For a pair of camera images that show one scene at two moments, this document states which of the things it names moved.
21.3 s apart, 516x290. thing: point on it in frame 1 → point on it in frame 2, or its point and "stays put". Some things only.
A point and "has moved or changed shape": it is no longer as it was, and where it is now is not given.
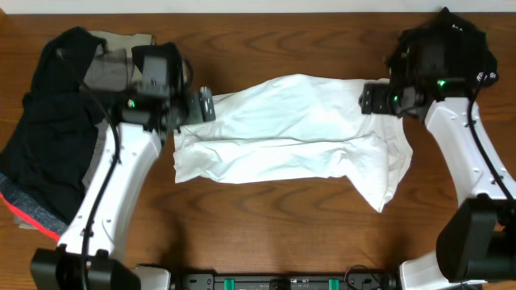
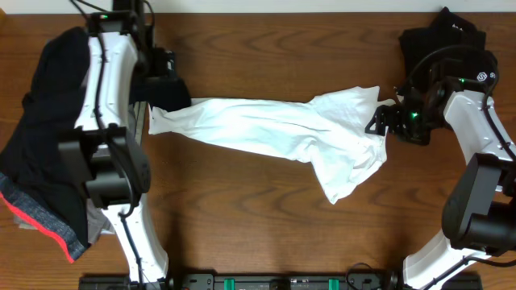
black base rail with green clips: [287, 282] stays put
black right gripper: [372, 99] → [394, 111]
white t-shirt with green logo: [293, 126] has moved or changed shape
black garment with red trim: [48, 136] stays put
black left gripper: [196, 114] → [165, 68]
